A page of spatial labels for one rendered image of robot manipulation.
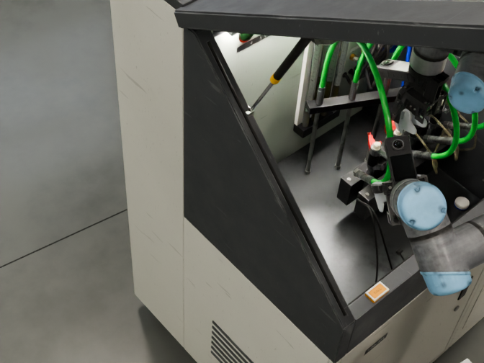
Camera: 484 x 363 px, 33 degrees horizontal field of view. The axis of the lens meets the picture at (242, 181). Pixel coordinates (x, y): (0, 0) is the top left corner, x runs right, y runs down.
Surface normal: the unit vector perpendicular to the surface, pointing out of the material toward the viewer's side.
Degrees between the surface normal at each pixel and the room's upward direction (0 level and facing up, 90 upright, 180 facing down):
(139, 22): 90
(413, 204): 45
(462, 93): 91
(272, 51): 90
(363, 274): 0
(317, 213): 0
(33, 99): 0
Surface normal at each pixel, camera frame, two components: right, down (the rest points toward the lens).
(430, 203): -0.06, 0.07
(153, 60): -0.75, 0.48
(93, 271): 0.05, -0.65
